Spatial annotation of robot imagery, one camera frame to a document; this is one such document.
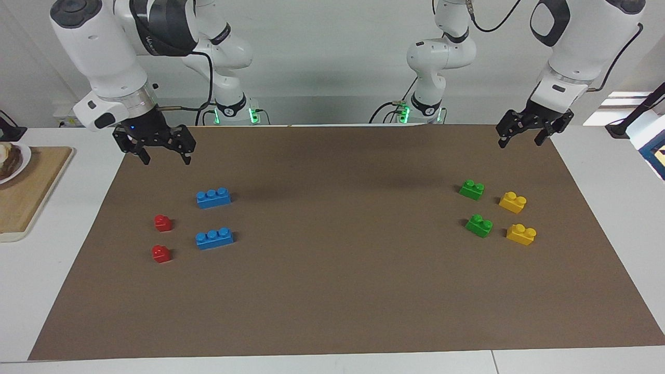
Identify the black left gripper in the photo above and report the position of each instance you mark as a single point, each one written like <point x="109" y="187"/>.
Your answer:
<point x="548" y="117"/>

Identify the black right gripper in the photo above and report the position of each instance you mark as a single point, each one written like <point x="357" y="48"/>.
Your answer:
<point x="150" y="130"/>

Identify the blue three-stud block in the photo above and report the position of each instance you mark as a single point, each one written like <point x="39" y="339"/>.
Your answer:
<point x="213" y="199"/>
<point x="214" y="240"/>

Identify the green two-stud block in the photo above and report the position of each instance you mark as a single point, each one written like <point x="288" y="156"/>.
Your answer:
<point x="470" y="190"/>
<point x="478" y="227"/>

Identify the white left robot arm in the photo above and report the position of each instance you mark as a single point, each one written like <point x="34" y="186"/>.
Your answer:
<point x="582" y="47"/>

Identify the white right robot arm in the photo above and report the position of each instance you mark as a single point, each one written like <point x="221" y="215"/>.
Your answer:
<point x="98" y="47"/>

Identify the yellow two-stud block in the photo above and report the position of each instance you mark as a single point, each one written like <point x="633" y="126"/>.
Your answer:
<point x="512" y="203"/>
<point x="520" y="235"/>

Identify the red one-stud block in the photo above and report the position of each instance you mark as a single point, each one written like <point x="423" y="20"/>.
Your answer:
<point x="162" y="224"/>
<point x="160" y="254"/>

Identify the white power strip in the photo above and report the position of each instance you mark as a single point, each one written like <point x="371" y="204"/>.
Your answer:
<point x="65" y="113"/>

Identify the blue framed panel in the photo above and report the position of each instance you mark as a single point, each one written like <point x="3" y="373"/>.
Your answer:
<point x="652" y="153"/>

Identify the white plate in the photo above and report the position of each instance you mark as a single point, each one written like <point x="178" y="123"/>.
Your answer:
<point x="25" y="158"/>

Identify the wooden cutting board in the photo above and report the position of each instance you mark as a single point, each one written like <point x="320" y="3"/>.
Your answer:
<point x="26" y="202"/>

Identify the brown food on plate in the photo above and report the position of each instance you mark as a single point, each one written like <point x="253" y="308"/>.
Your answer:
<point x="9" y="160"/>

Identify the brown table mat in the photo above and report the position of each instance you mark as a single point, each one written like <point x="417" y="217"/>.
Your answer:
<point x="332" y="296"/>

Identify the black clamp mount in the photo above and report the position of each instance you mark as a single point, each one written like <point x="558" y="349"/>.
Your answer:
<point x="13" y="132"/>

